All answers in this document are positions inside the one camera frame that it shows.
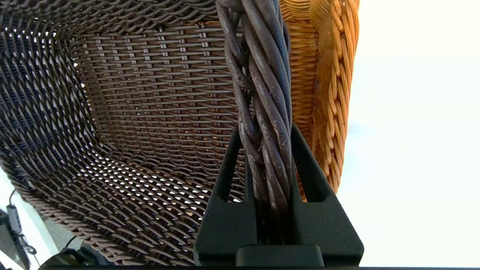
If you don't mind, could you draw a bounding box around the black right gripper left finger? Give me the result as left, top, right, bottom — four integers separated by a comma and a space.
193, 127, 258, 265

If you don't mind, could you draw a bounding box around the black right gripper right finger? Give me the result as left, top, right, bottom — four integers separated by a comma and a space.
292, 124, 365, 266

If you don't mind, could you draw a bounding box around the orange wicker basket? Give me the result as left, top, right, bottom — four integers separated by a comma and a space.
279, 0, 360, 201

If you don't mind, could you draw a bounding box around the dark brown wicker basket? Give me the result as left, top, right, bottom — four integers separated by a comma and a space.
0, 0, 294, 267

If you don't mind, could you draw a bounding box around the black cable with connector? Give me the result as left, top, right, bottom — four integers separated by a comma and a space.
0, 189, 38, 270

